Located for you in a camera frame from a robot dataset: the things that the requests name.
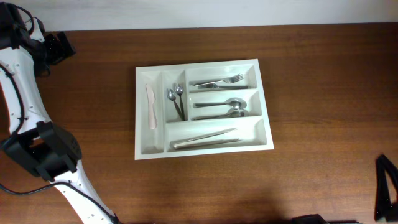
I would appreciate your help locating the white plastic cutlery tray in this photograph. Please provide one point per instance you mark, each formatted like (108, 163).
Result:
(254, 130)

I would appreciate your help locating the metal serving tongs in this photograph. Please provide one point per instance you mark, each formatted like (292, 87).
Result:
(203, 140)

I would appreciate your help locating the long metal fork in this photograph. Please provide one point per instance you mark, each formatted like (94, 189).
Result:
(227, 87)

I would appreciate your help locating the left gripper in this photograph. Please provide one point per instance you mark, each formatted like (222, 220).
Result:
(58, 46)

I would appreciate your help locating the metal tablespoon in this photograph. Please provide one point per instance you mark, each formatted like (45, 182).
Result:
(235, 103)
(232, 113)

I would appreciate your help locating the white plastic knife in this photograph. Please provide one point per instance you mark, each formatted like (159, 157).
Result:
(151, 101)

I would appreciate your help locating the small metal teaspoon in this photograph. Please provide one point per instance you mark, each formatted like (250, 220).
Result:
(179, 92)
(171, 95)

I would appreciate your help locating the short metal fork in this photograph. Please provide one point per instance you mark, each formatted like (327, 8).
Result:
(227, 80)

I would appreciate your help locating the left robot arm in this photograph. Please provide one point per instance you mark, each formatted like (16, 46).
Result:
(38, 145)

